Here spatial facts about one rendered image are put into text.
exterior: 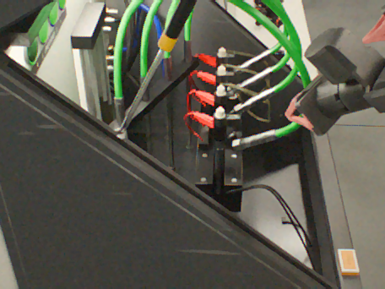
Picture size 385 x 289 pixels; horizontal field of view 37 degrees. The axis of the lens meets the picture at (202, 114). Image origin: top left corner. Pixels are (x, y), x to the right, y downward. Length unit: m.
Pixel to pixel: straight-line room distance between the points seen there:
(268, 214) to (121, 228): 0.56
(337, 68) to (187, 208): 0.28
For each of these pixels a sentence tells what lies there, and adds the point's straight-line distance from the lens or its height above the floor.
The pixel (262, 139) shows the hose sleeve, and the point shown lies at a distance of 1.01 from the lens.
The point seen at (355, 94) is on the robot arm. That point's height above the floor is 1.35.
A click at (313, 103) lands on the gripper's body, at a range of 0.89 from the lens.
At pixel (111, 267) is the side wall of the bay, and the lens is 0.93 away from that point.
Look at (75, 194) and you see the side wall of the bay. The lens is 0.82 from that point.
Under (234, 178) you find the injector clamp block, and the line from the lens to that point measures 1.20.
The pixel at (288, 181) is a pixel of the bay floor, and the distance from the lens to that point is 1.43.
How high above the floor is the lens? 1.79
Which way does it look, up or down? 36 degrees down
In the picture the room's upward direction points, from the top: straight up
